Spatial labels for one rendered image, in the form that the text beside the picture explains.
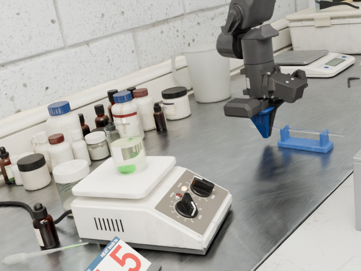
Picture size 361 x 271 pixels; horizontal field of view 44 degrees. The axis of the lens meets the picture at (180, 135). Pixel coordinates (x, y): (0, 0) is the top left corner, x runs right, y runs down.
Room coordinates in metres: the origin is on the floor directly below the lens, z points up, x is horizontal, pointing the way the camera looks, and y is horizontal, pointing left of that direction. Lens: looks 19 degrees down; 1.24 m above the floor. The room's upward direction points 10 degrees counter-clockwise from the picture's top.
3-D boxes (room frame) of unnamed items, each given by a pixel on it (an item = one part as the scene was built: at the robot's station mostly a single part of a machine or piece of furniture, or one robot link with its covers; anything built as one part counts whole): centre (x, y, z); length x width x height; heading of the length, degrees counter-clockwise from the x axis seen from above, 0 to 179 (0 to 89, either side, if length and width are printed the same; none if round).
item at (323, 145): (0.77, -0.23, 0.92); 0.10 x 0.03 x 0.04; 46
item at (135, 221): (0.59, 0.07, 0.94); 0.22 x 0.13 x 0.08; 64
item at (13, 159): (0.85, 0.34, 0.93); 0.02 x 0.02 x 0.06
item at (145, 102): (1.06, 0.08, 0.95); 0.06 x 0.06 x 0.10
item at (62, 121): (0.94, 0.25, 0.96); 0.07 x 0.07 x 0.13
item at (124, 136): (0.61, 0.08, 1.02); 0.06 x 0.05 x 0.08; 174
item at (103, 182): (0.60, 0.09, 0.98); 0.12 x 0.12 x 0.01; 64
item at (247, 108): (0.83, -0.17, 1.03); 0.19 x 0.06 x 0.08; 136
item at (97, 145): (0.92, 0.18, 0.93); 0.05 x 0.05 x 0.05
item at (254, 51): (0.83, -0.17, 1.10); 0.09 x 0.06 x 0.07; 25
